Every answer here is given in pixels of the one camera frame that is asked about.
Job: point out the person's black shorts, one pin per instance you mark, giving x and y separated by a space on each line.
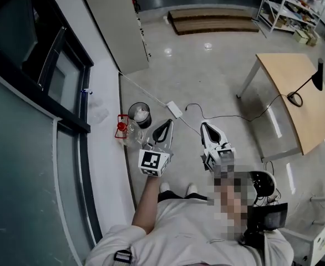
179 197

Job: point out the black waist harness gear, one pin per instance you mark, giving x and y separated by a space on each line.
252 238

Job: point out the person's left white shoe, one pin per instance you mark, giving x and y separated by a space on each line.
164 187

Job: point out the person's left forearm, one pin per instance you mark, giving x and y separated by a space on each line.
147 204

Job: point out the white metal shelf rack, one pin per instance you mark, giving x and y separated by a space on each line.
292 4

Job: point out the black tablet screen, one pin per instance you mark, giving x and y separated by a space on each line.
273 217

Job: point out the white cabinet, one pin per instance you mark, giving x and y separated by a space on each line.
115 23

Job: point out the person's white shirt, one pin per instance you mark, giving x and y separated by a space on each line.
184 231

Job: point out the light wooden table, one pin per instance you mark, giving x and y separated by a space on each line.
304 115

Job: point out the person's right forearm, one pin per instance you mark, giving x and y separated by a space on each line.
234 204

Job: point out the white power strip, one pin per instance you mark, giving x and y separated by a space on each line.
174 108

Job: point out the dark metal window frame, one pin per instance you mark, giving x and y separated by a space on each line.
89 176

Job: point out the black desk lamp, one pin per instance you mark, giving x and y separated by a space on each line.
318 79

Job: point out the cardboard box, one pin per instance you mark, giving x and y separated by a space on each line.
312 40
301 36

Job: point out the brown wooden pallet steps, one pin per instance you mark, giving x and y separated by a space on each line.
212 21

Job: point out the person's right white shoe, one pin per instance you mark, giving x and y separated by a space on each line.
192 189

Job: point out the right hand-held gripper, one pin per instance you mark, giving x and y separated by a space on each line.
215 156

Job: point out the person's white shoe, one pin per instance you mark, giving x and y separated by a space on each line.
192 189
164 187

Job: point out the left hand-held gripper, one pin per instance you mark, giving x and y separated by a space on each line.
151 161

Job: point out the black mesh waste bin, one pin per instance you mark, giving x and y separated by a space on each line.
146 122

